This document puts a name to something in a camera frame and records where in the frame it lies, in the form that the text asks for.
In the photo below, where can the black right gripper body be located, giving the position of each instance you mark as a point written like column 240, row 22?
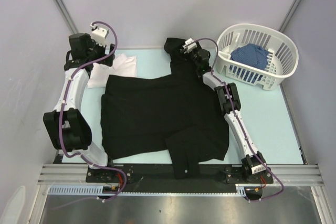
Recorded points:
column 191, row 55

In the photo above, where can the black long sleeve shirt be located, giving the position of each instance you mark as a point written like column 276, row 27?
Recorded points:
column 177, row 113

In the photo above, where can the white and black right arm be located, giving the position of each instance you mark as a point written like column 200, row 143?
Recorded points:
column 253, row 168

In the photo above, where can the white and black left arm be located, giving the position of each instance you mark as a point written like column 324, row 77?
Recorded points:
column 67, row 128

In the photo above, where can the folded white shirt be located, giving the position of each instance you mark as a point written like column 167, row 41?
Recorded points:
column 122, row 66

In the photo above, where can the blue crumpled shirt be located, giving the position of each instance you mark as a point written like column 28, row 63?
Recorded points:
column 252, row 55

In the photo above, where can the white plastic laundry basket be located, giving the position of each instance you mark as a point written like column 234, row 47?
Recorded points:
column 283, row 55

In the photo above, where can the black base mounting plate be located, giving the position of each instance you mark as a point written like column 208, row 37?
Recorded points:
column 159, row 178

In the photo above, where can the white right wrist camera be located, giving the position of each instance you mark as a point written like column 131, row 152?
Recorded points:
column 189, row 44

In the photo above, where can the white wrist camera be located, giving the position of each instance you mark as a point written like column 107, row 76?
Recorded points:
column 99, row 35
column 189, row 44

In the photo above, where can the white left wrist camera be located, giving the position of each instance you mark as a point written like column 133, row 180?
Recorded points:
column 99, row 35

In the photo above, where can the aluminium frame rail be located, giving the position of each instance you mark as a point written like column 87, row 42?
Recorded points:
column 75, row 174

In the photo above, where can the white slotted cable duct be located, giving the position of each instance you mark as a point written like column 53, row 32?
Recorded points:
column 106, row 191

